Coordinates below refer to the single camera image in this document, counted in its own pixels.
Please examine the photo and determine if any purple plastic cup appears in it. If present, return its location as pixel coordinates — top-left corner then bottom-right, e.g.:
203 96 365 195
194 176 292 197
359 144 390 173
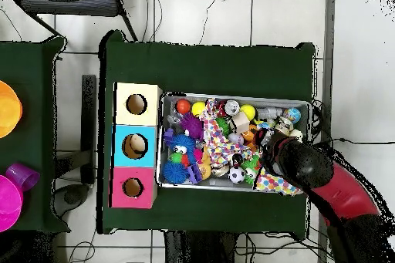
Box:
5 163 41 192

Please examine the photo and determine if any silver topped drink can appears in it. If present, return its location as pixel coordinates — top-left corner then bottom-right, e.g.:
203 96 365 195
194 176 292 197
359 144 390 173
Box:
224 99 241 116

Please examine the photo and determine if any orange plastic bowl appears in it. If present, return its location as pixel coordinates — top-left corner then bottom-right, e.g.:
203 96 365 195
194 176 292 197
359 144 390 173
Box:
0 79 23 140

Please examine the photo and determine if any yellow ball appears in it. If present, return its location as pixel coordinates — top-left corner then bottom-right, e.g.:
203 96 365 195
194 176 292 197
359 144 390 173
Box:
191 101 207 118
239 103 257 121

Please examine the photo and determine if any dark green table cloth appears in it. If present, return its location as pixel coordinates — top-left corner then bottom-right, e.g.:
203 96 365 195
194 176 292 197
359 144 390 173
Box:
97 29 316 239

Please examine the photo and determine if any orange ball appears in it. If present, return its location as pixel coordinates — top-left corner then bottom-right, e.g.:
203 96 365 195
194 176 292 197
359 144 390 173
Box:
175 98 192 115

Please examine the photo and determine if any black power cable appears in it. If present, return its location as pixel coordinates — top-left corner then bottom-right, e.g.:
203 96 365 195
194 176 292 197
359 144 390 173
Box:
311 137 395 153

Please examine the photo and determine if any shallow mesh bin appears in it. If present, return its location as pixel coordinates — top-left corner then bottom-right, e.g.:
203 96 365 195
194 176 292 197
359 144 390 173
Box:
157 92 312 195

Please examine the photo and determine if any magenta plastic bowl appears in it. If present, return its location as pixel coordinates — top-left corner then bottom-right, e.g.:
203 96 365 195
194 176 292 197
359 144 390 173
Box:
0 174 24 233

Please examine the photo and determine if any long polka dot cloth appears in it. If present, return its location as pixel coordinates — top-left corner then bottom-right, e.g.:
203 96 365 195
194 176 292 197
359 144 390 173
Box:
200 97 263 168

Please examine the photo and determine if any plain wooden block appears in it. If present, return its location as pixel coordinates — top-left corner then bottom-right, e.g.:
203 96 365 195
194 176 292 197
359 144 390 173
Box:
231 110 251 135

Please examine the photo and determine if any wide polka dot cloth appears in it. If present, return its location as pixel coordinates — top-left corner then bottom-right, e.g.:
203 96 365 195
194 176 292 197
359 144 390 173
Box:
254 173 305 197

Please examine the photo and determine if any crushed bottle with blue label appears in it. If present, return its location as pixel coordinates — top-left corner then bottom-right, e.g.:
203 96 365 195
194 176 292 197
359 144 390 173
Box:
256 120 275 131

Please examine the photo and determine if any purple spiky rubber ball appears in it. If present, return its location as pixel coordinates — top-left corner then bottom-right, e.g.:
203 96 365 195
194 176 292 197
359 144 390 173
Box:
179 112 205 140

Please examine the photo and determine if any dark office chair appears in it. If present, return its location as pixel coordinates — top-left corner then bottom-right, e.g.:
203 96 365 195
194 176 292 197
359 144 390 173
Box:
18 0 138 42

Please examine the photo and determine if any wooden box with three holes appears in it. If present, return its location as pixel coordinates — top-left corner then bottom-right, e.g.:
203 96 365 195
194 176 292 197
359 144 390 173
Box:
108 82 164 209

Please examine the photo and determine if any small soccer ball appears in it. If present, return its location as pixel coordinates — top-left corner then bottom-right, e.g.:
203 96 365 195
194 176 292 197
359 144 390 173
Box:
228 166 247 184

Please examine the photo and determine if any green side table cloth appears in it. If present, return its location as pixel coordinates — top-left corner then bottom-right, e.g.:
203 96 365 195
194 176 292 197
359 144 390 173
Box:
0 35 70 234

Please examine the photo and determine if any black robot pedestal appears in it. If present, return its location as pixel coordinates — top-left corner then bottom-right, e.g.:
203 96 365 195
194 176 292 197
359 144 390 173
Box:
163 230 240 263

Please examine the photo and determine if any small orange basketball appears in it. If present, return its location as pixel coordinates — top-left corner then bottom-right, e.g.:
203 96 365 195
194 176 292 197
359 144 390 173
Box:
241 124 258 142

